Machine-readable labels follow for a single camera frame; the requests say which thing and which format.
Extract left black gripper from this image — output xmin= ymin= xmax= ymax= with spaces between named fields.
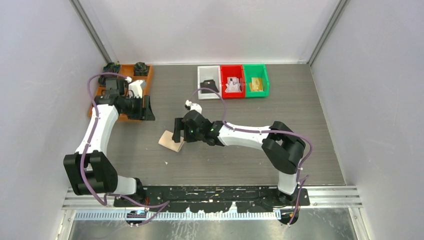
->
xmin=121 ymin=94 xmax=155 ymax=121

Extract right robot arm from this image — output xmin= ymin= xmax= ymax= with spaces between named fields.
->
xmin=171 ymin=110 xmax=306 ymax=206

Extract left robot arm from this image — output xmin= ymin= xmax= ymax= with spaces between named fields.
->
xmin=63 ymin=77 xmax=156 ymax=207

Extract white cards in red bin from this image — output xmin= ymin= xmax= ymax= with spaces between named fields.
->
xmin=224 ymin=76 xmax=242 ymax=93

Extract gold card in green bin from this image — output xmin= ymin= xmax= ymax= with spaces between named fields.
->
xmin=249 ymin=77 xmax=264 ymax=92

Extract dark bundle top right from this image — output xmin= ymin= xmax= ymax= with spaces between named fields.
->
xmin=133 ymin=62 xmax=150 ymax=77

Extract dark bundle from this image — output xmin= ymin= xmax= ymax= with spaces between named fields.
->
xmin=133 ymin=62 xmax=150 ymax=77
xmin=102 ymin=62 xmax=121 ymax=74
xmin=97 ymin=74 xmax=107 ymax=88

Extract wooden compartment tray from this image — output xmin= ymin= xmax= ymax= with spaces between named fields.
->
xmin=88 ymin=64 xmax=153 ymax=122

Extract black item in white bin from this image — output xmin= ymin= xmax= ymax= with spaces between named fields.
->
xmin=200 ymin=79 xmax=219 ymax=94

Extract white plastic bin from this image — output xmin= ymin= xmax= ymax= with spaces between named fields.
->
xmin=197 ymin=65 xmax=222 ymax=100

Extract dark bundle middle left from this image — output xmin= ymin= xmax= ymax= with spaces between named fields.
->
xmin=97 ymin=74 xmax=107 ymax=88

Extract dark bundle top left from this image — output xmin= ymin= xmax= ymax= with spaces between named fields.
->
xmin=102 ymin=62 xmax=121 ymax=74

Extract red plastic bin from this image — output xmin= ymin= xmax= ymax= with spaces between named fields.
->
xmin=220 ymin=64 xmax=246 ymax=99

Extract green plastic bin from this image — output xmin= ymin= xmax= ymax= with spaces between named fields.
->
xmin=242 ymin=64 xmax=270 ymax=98

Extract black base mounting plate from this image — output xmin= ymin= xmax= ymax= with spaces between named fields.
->
xmin=129 ymin=185 xmax=310 ymax=213

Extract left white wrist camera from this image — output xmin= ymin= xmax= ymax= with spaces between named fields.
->
xmin=124 ymin=76 xmax=147 ymax=99

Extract aluminium rail frame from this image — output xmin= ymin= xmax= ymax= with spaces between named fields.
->
xmin=62 ymin=185 xmax=363 ymax=225

